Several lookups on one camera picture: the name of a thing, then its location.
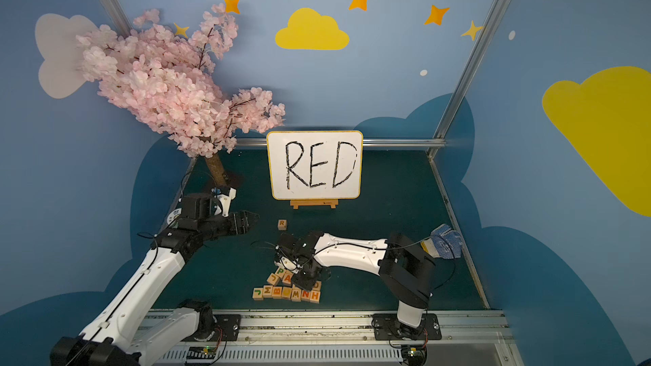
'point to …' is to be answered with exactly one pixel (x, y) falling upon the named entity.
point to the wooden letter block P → (280, 272)
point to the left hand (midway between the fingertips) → (251, 214)
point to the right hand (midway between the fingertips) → (309, 277)
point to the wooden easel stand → (314, 202)
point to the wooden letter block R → (282, 224)
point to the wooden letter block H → (314, 296)
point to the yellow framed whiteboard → (320, 165)
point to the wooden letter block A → (287, 278)
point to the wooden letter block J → (258, 294)
